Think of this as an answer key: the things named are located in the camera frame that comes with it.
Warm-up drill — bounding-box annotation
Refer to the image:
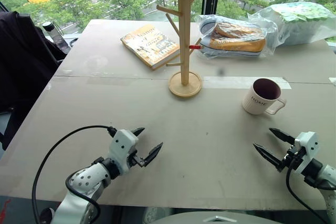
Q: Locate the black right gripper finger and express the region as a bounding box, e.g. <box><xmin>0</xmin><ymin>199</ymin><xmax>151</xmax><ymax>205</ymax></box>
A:
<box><xmin>253</xmin><ymin>143</ymin><xmax>286</xmax><ymax>172</ymax></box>
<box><xmin>268</xmin><ymin>127</ymin><xmax>297</xmax><ymax>146</ymax></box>

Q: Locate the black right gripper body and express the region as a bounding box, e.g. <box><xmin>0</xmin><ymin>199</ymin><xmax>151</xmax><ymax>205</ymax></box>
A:
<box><xmin>277</xmin><ymin>144</ymin><xmax>307</xmax><ymax>173</ymax></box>

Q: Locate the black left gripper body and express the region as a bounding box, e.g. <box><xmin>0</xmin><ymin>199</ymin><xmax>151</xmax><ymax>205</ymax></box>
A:
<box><xmin>127</xmin><ymin>150</ymin><xmax>148</xmax><ymax>169</ymax></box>

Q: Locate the wooden mug tree stand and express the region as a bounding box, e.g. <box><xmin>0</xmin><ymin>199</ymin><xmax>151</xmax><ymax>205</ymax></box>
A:
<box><xmin>156</xmin><ymin>0</ymin><xmax>210</xmax><ymax>99</ymax></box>

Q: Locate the white ribbed mug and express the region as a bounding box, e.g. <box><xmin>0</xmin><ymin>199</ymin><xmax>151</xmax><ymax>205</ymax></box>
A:
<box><xmin>241</xmin><ymin>78</ymin><xmax>287</xmax><ymax>116</ymax></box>

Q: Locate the grey rounded robot torso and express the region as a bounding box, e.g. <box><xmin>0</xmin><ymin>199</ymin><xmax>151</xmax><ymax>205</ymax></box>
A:
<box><xmin>145</xmin><ymin>207</ymin><xmax>266</xmax><ymax>224</ymax></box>

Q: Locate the orange paperback book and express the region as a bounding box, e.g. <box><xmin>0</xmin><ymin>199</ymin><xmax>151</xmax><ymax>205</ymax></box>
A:
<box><xmin>120</xmin><ymin>24</ymin><xmax>181</xmax><ymax>71</ymax></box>

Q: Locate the plastic bag with green prints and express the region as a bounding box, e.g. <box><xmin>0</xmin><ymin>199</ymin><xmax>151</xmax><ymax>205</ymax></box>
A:
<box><xmin>247</xmin><ymin>1</ymin><xmax>336</xmax><ymax>48</ymax></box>

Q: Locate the water bottle with black cap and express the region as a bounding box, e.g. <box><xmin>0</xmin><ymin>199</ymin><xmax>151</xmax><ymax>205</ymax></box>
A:
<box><xmin>42</xmin><ymin>21</ymin><xmax>72</xmax><ymax>55</ymax></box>

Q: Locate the black jacket on chair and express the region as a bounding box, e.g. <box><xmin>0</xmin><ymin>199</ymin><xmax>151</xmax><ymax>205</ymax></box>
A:
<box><xmin>0</xmin><ymin>11</ymin><xmax>68</xmax><ymax>152</ymax></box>

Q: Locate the red object under table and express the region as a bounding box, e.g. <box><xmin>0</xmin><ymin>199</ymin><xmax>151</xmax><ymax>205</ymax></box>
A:
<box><xmin>0</xmin><ymin>199</ymin><xmax>12</xmax><ymax>221</ymax></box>

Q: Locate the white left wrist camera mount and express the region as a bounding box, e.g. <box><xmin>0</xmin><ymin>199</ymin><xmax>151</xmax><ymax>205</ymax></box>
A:
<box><xmin>108</xmin><ymin>129</ymin><xmax>139</xmax><ymax>175</ymax></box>

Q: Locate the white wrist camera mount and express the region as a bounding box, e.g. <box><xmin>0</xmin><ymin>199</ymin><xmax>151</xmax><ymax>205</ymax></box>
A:
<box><xmin>108</xmin><ymin>129</ymin><xmax>139</xmax><ymax>175</ymax></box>
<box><xmin>293</xmin><ymin>131</ymin><xmax>320</xmax><ymax>175</ymax></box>

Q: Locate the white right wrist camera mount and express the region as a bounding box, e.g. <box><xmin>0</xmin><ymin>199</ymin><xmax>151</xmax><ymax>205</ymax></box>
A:
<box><xmin>293</xmin><ymin>131</ymin><xmax>320</xmax><ymax>175</ymax></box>

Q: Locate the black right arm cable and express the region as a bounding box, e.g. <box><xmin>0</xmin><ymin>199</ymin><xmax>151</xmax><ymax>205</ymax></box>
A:
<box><xmin>286</xmin><ymin>164</ymin><xmax>329</xmax><ymax>224</ymax></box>

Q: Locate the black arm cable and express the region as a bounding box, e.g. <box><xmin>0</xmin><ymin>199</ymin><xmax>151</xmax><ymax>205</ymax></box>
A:
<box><xmin>31</xmin><ymin>125</ymin><xmax>118</xmax><ymax>224</ymax></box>
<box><xmin>286</xmin><ymin>164</ymin><xmax>329</xmax><ymax>224</ymax></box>

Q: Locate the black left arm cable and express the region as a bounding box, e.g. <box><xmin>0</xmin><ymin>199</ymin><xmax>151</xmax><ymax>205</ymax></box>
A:
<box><xmin>31</xmin><ymin>125</ymin><xmax>118</xmax><ymax>224</ymax></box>

